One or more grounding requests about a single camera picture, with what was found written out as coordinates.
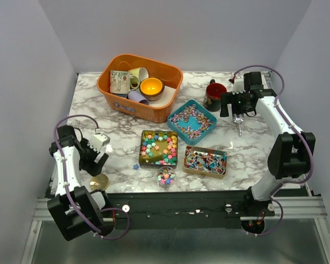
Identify teal tin swirl lollipops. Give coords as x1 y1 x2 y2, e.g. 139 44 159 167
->
167 100 217 146

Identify orange plastic bin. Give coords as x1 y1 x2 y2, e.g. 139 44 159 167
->
97 53 183 123

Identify illustrated white mug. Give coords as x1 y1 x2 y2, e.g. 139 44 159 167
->
110 70 130 94

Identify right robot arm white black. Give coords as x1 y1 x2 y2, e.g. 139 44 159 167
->
220 71 316 216

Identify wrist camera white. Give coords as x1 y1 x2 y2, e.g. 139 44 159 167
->
229 79 245 94
87 133 110 153

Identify gold tin star candies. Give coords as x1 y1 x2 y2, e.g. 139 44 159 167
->
139 130 179 169

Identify aluminium frame rail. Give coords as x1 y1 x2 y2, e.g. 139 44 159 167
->
32 199 53 221
273 196 328 219

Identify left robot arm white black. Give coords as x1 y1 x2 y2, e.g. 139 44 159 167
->
47 125 111 241

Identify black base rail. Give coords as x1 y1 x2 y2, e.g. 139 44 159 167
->
98 189 310 230

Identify clear glass bowl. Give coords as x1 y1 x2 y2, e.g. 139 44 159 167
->
156 166 176 188

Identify lavender cup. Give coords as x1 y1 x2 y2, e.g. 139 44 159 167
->
128 91 149 105

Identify pale green mug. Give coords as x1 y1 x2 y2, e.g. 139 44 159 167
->
129 67 149 90

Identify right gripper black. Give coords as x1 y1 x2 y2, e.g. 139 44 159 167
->
219 90 252 117

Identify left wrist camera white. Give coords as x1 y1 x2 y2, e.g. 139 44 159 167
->
87 133 110 153

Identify yellow inside dark cup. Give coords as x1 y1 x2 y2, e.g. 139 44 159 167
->
139 77 164 101

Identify gold tin round lollipops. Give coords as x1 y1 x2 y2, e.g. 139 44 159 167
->
183 146 227 179

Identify metal scoop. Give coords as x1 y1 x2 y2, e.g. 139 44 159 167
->
232 113 244 136

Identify gold round lid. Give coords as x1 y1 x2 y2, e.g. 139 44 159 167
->
90 174 109 191

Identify black red skull mug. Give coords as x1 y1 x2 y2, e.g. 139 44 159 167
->
203 79 227 112

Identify right aluminium frame rail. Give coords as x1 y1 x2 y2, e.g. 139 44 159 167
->
273 196 328 219

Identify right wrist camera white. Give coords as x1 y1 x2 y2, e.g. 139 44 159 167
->
229 79 245 94

